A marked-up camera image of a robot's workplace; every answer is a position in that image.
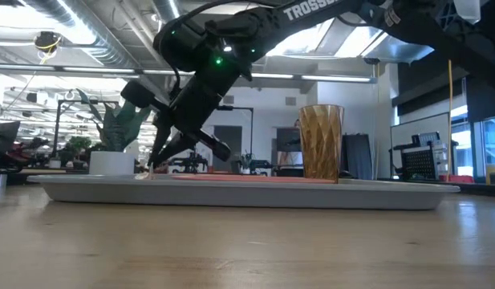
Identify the small green potted plant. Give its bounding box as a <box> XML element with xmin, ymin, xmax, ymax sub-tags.
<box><xmin>66</xmin><ymin>135</ymin><xmax>92</xmax><ymax>162</ymax></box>

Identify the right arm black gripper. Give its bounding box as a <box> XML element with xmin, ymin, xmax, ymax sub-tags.
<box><xmin>147</xmin><ymin>72</ymin><xmax>242</xmax><ymax>169</ymax></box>

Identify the black metal frame stand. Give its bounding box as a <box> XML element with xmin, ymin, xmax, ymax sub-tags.
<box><xmin>51</xmin><ymin>98</ymin><xmax>120</xmax><ymax>158</ymax></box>

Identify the background desk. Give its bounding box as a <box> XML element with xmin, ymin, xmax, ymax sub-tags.
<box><xmin>0</xmin><ymin>166</ymin><xmax>90</xmax><ymax>194</ymax></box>

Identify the dark grey machine cabinet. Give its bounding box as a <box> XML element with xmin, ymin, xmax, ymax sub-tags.
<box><xmin>274</xmin><ymin>127</ymin><xmax>304</xmax><ymax>177</ymax></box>

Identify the grey door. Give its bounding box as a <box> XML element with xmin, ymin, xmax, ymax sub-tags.
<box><xmin>212</xmin><ymin>124</ymin><xmax>244</xmax><ymax>173</ymax></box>

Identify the black folding screen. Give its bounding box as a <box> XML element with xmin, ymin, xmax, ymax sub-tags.
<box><xmin>342</xmin><ymin>132</ymin><xmax>374</xmax><ymax>181</ymax></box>

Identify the black background rig frame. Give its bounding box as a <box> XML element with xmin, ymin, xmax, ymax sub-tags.
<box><xmin>214</xmin><ymin>104</ymin><xmax>255</xmax><ymax>174</ymax></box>

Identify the black ceiling cable reel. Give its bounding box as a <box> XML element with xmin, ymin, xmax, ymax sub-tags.
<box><xmin>32</xmin><ymin>30</ymin><xmax>63</xmax><ymax>54</ymax></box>

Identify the white round plant pot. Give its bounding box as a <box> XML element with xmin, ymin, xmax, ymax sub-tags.
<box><xmin>88</xmin><ymin>149</ymin><xmax>136</xmax><ymax>176</ymax></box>

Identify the yellow hanging cable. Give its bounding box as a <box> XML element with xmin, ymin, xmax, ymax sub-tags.
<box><xmin>446</xmin><ymin>59</ymin><xmax>455</xmax><ymax>182</ymax></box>

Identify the black pegboard cart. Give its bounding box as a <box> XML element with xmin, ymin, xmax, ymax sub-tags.
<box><xmin>390</xmin><ymin>131</ymin><xmax>460</xmax><ymax>181</ymax></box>

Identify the framed whiteboard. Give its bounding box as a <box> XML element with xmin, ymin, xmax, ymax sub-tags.
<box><xmin>389</xmin><ymin>112</ymin><xmax>451</xmax><ymax>178</ymax></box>

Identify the grey rectangular tray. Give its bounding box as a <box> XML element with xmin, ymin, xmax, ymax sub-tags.
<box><xmin>26</xmin><ymin>173</ymin><xmax>461</xmax><ymax>212</ymax></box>

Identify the long ceiling light strip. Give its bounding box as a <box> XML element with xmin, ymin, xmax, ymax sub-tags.
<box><xmin>0</xmin><ymin>63</ymin><xmax>373</xmax><ymax>83</ymax></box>

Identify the dark computer monitor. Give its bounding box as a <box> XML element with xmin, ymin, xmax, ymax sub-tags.
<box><xmin>0</xmin><ymin>120</ymin><xmax>22</xmax><ymax>156</ymax></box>

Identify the amber faceted plastic cup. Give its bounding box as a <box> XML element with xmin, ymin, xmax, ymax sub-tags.
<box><xmin>298</xmin><ymin>104</ymin><xmax>346</xmax><ymax>185</ymax></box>

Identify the red bin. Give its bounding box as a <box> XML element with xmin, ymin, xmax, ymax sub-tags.
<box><xmin>438</xmin><ymin>173</ymin><xmax>475</xmax><ymax>185</ymax></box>

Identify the green snake plant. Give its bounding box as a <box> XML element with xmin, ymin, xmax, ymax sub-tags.
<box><xmin>75</xmin><ymin>87</ymin><xmax>154</xmax><ymax>153</ymax></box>

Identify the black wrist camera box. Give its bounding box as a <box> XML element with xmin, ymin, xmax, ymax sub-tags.
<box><xmin>120</xmin><ymin>79</ymin><xmax>172</xmax><ymax>114</ymax></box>

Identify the silver ceiling air duct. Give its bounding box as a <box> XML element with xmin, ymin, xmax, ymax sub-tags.
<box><xmin>26</xmin><ymin>0</ymin><xmax>176</xmax><ymax>109</ymax></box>

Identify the orange plate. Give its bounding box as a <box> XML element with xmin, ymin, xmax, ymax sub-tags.
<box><xmin>170</xmin><ymin>173</ymin><xmax>337</xmax><ymax>185</ymax></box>

